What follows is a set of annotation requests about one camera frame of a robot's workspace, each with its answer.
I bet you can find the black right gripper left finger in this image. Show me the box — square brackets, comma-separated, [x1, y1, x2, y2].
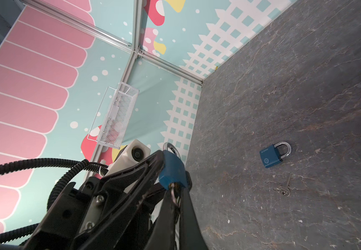
[144, 190, 177, 250]

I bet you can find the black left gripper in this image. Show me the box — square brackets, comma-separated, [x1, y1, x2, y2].
[24, 150, 165, 250]

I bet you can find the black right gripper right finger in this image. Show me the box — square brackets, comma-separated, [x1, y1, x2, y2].
[179, 187, 208, 250]

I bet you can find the silver key with ring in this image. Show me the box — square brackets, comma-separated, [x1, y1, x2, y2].
[169, 183, 181, 216]

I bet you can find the small blue padlock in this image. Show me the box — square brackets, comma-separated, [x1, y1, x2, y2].
[158, 142, 192, 190]

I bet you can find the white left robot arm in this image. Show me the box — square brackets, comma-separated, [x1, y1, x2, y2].
[0, 148, 120, 233]

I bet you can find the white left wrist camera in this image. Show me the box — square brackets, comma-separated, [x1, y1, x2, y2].
[105, 140, 151, 177]

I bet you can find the white wire mesh basket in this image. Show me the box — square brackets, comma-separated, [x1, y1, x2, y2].
[86, 82, 139, 149]

